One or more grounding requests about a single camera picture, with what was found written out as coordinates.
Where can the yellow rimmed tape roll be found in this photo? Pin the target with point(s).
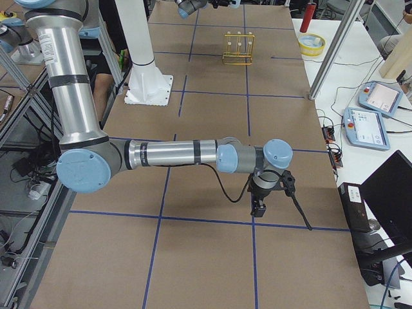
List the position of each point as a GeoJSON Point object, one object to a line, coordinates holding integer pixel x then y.
{"type": "Point", "coordinates": [311, 44]}

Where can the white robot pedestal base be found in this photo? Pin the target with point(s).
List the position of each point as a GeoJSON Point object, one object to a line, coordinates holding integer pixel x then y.
{"type": "Point", "coordinates": [147, 85]}

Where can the gold wire cup holder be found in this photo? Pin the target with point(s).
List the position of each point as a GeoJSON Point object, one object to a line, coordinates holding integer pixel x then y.
{"type": "Point", "coordinates": [238, 48]}

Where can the seated person in beige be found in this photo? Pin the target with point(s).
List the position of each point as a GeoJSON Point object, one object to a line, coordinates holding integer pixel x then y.
{"type": "Point", "coordinates": [388, 43]}

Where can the aluminium camera post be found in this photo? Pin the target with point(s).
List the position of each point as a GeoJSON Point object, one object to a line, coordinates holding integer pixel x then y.
{"type": "Point", "coordinates": [335, 46]}

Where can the far teach pendant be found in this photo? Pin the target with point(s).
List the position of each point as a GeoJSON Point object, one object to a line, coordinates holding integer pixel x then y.
{"type": "Point", "coordinates": [380, 97]}

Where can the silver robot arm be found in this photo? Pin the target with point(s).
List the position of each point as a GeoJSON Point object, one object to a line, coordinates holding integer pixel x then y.
{"type": "Point", "coordinates": [188, 7]}
{"type": "Point", "coordinates": [90, 158]}

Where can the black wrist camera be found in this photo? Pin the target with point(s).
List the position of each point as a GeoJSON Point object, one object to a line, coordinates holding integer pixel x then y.
{"type": "Point", "coordinates": [288, 183]}

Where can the teach pendant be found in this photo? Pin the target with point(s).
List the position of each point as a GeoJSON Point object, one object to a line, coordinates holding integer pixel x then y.
{"type": "Point", "coordinates": [365, 128]}
{"type": "Point", "coordinates": [380, 97]}

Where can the red cylinder bottle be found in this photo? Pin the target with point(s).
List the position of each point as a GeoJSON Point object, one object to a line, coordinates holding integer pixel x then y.
{"type": "Point", "coordinates": [308, 14]}

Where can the near teach pendant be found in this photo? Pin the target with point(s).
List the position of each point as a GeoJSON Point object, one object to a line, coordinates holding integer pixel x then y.
{"type": "Point", "coordinates": [365, 128]}

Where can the black computer box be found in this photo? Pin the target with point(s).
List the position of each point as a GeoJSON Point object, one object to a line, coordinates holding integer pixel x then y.
{"type": "Point", "coordinates": [354, 207]}

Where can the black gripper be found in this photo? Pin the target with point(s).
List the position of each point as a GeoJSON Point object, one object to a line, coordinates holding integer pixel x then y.
{"type": "Point", "coordinates": [259, 195]}
{"type": "Point", "coordinates": [219, 2]}

